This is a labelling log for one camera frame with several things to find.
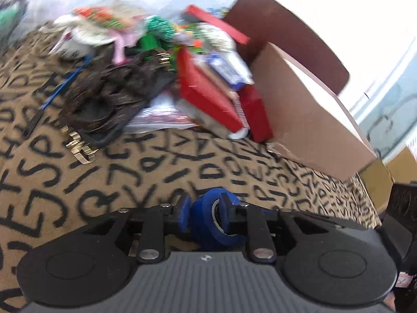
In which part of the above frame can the dark brown wooden board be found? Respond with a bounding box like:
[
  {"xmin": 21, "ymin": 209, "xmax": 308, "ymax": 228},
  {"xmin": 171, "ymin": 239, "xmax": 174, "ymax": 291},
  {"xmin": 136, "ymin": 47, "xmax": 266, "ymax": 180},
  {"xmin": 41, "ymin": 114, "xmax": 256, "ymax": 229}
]
[{"xmin": 223, "ymin": 0, "xmax": 351, "ymax": 98}]

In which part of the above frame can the brown cardboard box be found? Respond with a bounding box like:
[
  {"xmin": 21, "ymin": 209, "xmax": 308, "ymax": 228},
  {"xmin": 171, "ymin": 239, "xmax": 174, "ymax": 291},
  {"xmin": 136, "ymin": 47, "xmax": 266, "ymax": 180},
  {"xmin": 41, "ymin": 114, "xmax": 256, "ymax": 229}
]
[{"xmin": 250, "ymin": 42, "xmax": 379, "ymax": 182}]

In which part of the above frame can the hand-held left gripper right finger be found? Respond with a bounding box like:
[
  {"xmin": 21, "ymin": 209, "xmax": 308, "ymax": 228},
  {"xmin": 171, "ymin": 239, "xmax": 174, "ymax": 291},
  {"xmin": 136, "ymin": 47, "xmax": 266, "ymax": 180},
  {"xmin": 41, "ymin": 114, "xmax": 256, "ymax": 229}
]
[{"xmin": 219, "ymin": 192, "xmax": 339, "ymax": 264}]

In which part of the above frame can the tan cardboard carton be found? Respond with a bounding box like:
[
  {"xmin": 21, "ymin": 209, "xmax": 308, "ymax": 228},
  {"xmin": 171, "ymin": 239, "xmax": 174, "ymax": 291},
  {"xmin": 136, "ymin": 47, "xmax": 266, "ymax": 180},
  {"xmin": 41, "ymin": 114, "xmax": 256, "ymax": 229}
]
[
  {"xmin": 358, "ymin": 159, "xmax": 395, "ymax": 229},
  {"xmin": 387, "ymin": 146, "xmax": 417, "ymax": 184}
]

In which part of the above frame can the blue handled tool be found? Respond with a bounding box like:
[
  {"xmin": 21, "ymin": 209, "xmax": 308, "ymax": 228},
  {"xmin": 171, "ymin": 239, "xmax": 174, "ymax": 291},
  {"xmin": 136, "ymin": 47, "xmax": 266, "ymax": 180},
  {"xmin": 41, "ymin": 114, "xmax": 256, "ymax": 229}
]
[{"xmin": 23, "ymin": 55, "xmax": 94, "ymax": 137}]

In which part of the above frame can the biscuit packet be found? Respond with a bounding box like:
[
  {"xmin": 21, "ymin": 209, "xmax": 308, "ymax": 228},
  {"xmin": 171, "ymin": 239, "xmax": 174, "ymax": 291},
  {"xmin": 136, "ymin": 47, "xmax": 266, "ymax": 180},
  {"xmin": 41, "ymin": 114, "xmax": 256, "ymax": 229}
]
[{"xmin": 71, "ymin": 6, "xmax": 148, "ymax": 35}]

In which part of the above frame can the pink clear plastic pouch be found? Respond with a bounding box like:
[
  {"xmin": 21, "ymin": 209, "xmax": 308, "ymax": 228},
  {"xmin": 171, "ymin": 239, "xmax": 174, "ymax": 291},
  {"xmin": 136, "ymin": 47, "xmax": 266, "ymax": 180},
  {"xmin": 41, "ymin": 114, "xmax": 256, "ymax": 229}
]
[{"xmin": 125, "ymin": 92, "xmax": 203, "ymax": 134}]

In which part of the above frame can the flat red box lid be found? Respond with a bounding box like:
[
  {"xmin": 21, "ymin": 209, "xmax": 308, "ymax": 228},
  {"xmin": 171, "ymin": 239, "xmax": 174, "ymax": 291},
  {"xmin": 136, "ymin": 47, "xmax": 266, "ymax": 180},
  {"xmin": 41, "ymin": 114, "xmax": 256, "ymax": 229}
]
[{"xmin": 181, "ymin": 4, "xmax": 251, "ymax": 45}]

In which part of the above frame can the white paper dish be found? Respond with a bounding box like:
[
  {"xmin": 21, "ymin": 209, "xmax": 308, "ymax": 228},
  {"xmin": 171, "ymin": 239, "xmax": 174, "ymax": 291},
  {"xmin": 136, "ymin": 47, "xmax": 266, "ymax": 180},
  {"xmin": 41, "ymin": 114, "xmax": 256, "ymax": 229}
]
[{"xmin": 52, "ymin": 22, "xmax": 116, "ymax": 60}]

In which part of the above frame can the long blue carton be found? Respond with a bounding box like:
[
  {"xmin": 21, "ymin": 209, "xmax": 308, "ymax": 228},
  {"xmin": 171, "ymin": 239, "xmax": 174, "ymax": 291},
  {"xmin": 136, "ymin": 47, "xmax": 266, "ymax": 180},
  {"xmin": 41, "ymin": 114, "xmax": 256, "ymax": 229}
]
[{"xmin": 204, "ymin": 51, "xmax": 254, "ymax": 89}]

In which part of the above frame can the large red gift box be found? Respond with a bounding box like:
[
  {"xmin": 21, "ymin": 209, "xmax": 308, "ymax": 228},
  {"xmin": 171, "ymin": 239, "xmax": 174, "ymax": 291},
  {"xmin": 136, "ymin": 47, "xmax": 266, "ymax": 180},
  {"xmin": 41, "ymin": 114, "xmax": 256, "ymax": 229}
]
[{"xmin": 176, "ymin": 46, "xmax": 246, "ymax": 139}]

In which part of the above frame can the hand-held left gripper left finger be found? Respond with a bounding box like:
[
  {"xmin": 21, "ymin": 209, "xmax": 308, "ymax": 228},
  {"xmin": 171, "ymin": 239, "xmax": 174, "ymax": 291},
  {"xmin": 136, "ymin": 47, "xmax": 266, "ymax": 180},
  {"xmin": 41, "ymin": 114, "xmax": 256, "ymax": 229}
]
[{"xmin": 83, "ymin": 193, "xmax": 193, "ymax": 264}]

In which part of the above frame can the blue tape roll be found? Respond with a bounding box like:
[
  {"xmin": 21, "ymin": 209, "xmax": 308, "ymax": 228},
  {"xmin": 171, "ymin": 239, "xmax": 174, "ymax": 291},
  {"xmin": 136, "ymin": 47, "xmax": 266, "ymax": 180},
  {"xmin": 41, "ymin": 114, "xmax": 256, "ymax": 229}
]
[{"xmin": 190, "ymin": 188, "xmax": 249, "ymax": 252}]

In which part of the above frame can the green snack packet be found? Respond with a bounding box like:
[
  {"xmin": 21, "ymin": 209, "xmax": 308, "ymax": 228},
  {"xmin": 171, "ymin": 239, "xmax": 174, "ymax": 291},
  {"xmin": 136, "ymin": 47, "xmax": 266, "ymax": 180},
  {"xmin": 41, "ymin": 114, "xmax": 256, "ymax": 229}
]
[{"xmin": 143, "ymin": 16, "xmax": 178, "ymax": 41}]

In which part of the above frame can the brown patterned strap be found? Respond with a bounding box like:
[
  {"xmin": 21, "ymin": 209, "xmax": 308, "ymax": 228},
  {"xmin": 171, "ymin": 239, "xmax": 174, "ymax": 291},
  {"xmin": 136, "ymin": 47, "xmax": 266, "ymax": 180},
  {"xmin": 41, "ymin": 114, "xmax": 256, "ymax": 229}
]
[{"xmin": 61, "ymin": 51, "xmax": 177, "ymax": 164}]

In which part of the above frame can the dark object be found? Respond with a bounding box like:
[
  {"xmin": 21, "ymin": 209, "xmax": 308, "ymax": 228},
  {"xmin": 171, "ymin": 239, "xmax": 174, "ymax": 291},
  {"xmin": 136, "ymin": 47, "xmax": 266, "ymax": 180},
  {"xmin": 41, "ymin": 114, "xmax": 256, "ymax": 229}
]
[{"xmin": 379, "ymin": 182, "xmax": 417, "ymax": 302}]

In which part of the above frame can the small red box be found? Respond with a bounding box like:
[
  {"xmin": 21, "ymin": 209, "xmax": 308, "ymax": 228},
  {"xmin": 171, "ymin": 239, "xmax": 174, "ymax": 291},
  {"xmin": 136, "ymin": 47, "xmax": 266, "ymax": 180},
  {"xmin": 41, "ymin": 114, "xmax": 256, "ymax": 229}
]
[{"xmin": 238, "ymin": 84, "xmax": 274, "ymax": 144}]

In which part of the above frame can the letter-printed blanket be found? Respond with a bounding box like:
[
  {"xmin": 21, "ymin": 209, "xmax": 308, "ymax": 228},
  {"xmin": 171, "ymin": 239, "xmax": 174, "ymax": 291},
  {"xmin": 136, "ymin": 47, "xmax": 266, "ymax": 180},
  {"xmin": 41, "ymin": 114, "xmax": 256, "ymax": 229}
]
[{"xmin": 0, "ymin": 29, "xmax": 382, "ymax": 313}]

